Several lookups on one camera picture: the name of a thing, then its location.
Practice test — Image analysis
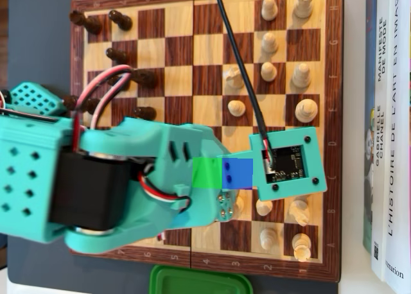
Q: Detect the teal printed gripper body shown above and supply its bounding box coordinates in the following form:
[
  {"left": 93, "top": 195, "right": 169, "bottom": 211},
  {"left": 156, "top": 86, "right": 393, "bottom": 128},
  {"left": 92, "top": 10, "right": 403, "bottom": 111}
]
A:
[{"left": 192, "top": 128, "right": 238, "bottom": 226}]

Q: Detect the white chess pawn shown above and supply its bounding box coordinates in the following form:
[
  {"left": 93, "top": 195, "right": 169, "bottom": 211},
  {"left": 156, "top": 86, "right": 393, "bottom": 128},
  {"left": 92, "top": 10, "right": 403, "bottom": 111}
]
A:
[
  {"left": 255, "top": 199, "right": 274, "bottom": 216},
  {"left": 261, "top": 31, "right": 279, "bottom": 54},
  {"left": 227, "top": 100, "right": 247, "bottom": 117},
  {"left": 259, "top": 62, "right": 278, "bottom": 82},
  {"left": 260, "top": 0, "right": 279, "bottom": 21},
  {"left": 259, "top": 227, "right": 277, "bottom": 250}
]

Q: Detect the white chess knight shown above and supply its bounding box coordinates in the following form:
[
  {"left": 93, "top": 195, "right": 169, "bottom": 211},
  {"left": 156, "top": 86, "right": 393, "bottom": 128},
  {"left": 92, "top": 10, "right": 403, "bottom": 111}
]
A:
[
  {"left": 223, "top": 65, "right": 247, "bottom": 89},
  {"left": 288, "top": 198, "right": 311, "bottom": 227}
]

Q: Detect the white chess rook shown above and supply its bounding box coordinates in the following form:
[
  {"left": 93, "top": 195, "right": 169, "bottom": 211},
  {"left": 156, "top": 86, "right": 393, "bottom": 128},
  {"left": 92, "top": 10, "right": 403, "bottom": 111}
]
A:
[
  {"left": 291, "top": 232, "right": 312, "bottom": 263},
  {"left": 294, "top": 0, "right": 315, "bottom": 19}
]

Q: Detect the dark brown chess pawn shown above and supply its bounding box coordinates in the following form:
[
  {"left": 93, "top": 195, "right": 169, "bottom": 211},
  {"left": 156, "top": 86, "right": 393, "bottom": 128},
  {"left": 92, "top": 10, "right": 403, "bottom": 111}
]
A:
[
  {"left": 105, "top": 48, "right": 131, "bottom": 66},
  {"left": 107, "top": 74, "right": 132, "bottom": 91},
  {"left": 108, "top": 10, "right": 133, "bottom": 31},
  {"left": 133, "top": 106, "right": 157, "bottom": 120}
]

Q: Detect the white chess king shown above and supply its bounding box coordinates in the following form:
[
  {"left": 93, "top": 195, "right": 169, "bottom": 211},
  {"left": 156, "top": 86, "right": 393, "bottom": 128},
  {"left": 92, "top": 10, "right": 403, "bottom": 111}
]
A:
[{"left": 294, "top": 98, "right": 319, "bottom": 123}]

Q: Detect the dark brown chess knight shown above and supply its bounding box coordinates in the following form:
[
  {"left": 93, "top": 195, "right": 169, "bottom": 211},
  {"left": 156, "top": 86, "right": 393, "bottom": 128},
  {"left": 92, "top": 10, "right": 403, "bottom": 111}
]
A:
[{"left": 130, "top": 68, "right": 158, "bottom": 88}]

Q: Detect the dark brown chess king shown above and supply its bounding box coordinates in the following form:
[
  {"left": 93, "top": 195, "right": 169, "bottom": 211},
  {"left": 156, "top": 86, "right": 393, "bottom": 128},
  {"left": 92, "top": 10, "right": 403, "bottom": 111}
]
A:
[{"left": 62, "top": 94, "right": 102, "bottom": 114}]

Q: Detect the white chess bishop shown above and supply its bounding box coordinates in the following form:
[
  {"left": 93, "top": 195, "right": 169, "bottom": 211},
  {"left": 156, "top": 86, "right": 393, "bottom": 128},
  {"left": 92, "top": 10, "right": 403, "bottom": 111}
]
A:
[{"left": 291, "top": 62, "right": 311, "bottom": 89}]

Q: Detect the dark brown chess rook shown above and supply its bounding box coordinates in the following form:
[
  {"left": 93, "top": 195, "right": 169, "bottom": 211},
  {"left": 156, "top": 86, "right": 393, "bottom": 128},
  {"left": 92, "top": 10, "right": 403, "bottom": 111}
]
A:
[{"left": 69, "top": 10, "right": 103, "bottom": 35}]

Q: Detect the green plastic container lid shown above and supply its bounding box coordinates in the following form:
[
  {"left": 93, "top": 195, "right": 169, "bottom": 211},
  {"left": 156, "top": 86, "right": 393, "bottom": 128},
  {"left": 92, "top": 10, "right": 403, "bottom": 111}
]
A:
[{"left": 149, "top": 264, "right": 254, "bottom": 294}]

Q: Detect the wooden folding chessboard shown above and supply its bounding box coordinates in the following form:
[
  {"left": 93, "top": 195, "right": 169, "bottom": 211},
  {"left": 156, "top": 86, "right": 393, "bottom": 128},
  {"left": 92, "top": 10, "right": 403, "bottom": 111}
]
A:
[{"left": 69, "top": 0, "right": 344, "bottom": 284}]

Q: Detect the book with colourful cover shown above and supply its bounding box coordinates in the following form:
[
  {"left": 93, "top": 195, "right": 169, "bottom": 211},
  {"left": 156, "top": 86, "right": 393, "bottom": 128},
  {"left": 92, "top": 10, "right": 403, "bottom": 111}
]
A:
[{"left": 362, "top": 0, "right": 377, "bottom": 253}]

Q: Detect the white Gabrielle Chanel book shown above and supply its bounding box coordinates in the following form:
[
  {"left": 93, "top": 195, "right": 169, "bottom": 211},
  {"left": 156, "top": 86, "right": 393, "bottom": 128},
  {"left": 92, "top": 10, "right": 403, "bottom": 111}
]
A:
[{"left": 371, "top": 0, "right": 394, "bottom": 282}]

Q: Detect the white art history book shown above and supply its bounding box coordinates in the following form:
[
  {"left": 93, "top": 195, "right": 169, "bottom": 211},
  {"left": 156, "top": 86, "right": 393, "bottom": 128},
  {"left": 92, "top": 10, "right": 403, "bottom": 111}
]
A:
[{"left": 383, "top": 0, "right": 411, "bottom": 294}]

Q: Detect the red white black servo cable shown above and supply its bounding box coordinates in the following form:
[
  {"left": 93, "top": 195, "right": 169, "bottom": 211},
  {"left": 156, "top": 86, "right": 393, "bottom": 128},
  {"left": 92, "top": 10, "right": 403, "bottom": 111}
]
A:
[
  {"left": 137, "top": 165, "right": 193, "bottom": 210},
  {"left": 72, "top": 64, "right": 133, "bottom": 153}
]

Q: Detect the teal camera mount with board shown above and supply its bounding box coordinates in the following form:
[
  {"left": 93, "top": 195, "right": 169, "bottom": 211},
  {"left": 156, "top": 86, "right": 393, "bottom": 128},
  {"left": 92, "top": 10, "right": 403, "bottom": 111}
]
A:
[{"left": 217, "top": 126, "right": 328, "bottom": 201}]

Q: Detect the black camera cable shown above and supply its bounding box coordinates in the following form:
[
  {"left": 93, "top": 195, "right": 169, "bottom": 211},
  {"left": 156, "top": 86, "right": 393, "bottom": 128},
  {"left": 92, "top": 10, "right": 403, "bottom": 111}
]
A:
[{"left": 213, "top": 0, "right": 274, "bottom": 160}]

